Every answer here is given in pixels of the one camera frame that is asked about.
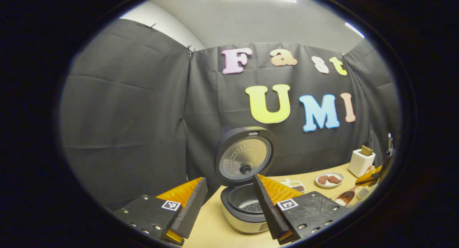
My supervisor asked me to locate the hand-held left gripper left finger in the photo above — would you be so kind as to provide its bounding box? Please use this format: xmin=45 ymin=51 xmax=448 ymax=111
xmin=114 ymin=177 xmax=208 ymax=247

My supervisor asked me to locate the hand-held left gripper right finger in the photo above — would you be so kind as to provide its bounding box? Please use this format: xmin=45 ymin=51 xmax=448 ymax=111
xmin=253 ymin=174 xmax=352 ymax=245

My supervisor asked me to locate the white chopstick holder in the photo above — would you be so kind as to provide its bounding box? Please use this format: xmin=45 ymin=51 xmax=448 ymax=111
xmin=348 ymin=149 xmax=376 ymax=178

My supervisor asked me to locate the white rice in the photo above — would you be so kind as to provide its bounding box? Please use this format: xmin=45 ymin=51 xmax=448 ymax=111
xmin=238 ymin=201 xmax=264 ymax=213

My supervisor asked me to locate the brown wooden spoon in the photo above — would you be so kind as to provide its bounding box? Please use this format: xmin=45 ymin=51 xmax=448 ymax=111
xmin=334 ymin=165 xmax=374 ymax=207

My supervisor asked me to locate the black silver rice cooker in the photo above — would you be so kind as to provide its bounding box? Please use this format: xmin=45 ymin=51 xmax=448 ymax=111
xmin=214 ymin=125 xmax=277 ymax=235

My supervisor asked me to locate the white round plate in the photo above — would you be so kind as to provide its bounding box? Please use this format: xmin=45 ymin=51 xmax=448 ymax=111
xmin=315 ymin=172 xmax=344 ymax=188

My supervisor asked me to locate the white divided seasoning dish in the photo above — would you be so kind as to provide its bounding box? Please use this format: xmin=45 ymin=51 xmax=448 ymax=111
xmin=280 ymin=178 xmax=306 ymax=193

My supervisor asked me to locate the black backdrop cloth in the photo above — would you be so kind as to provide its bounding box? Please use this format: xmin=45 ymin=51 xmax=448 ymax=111
xmin=59 ymin=18 xmax=402 ymax=211

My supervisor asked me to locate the small ceiling light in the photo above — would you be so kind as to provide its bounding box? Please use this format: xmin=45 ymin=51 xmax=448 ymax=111
xmin=345 ymin=22 xmax=366 ymax=38

